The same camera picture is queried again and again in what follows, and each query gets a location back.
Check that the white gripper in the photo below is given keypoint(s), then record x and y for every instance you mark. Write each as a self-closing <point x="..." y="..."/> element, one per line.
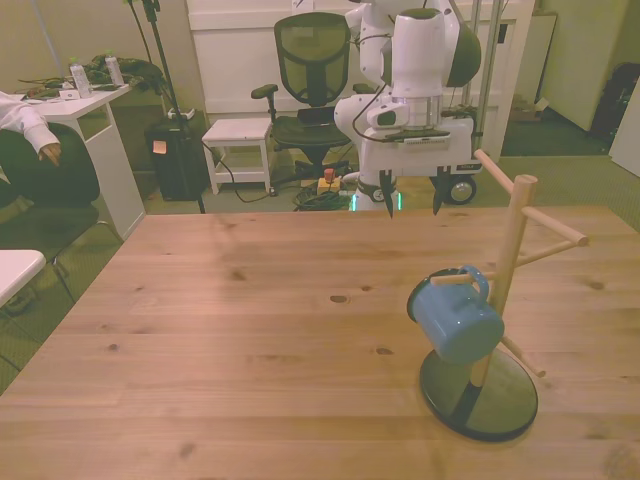
<point x="415" y="160"/>

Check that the dark wrist camera box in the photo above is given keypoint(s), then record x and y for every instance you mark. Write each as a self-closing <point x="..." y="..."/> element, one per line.
<point x="420" y="135"/>

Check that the clear plastic bottle green cap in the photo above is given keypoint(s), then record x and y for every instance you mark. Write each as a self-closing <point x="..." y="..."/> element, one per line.
<point x="114" y="70"/>
<point x="80" y="77"/>

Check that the forearm in white sleeve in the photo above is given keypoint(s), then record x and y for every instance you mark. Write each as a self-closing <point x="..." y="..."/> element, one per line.
<point x="20" y="117"/>

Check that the cardboard box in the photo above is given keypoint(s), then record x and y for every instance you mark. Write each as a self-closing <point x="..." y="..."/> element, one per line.
<point x="527" y="110"/>

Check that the camouflage cloth bag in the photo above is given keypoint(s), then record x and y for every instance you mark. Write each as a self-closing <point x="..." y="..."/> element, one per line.
<point x="137" y="72"/>

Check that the aluminium frame post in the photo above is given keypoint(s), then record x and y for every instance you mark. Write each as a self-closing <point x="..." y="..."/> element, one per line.
<point x="487" y="60"/>

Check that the white desk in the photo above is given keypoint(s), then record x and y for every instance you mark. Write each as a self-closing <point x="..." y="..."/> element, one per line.
<point x="100" y="107"/>

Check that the blue enamel mug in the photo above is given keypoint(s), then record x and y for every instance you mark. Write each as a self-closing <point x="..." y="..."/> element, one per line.
<point x="457" y="327"/>

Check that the wooden mug tree black base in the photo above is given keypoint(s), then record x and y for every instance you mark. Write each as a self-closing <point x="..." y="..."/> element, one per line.
<point x="515" y="235"/>

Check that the small white stool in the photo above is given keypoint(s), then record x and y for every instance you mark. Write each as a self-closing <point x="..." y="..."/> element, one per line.
<point x="237" y="131"/>

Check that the person's black trousers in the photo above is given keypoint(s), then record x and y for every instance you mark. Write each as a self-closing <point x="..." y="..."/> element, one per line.
<point x="60" y="170"/>

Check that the black mesh office chair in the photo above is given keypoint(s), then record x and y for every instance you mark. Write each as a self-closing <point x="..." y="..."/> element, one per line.
<point x="312" y="65"/>

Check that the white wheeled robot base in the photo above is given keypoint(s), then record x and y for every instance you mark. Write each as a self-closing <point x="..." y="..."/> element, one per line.
<point x="462" y="192"/>

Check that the person's hand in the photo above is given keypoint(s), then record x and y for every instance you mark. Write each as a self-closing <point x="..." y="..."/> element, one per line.
<point x="51" y="153"/>

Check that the black box with orange note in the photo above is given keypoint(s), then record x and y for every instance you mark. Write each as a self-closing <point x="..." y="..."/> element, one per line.
<point x="175" y="165"/>

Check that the small white table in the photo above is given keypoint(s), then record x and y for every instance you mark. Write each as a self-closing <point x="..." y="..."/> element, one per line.
<point x="15" y="267"/>

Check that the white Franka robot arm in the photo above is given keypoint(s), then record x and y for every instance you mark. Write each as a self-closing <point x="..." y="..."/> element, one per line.
<point x="417" y="60"/>

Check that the yellow emergency stop red button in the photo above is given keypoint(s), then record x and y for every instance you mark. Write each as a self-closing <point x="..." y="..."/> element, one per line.
<point x="328" y="184"/>

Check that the small white box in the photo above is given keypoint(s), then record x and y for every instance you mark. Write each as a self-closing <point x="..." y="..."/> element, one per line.
<point x="69" y="94"/>

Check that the black tripod stand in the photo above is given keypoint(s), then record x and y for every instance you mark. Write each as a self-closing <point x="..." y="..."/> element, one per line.
<point x="167" y="80"/>

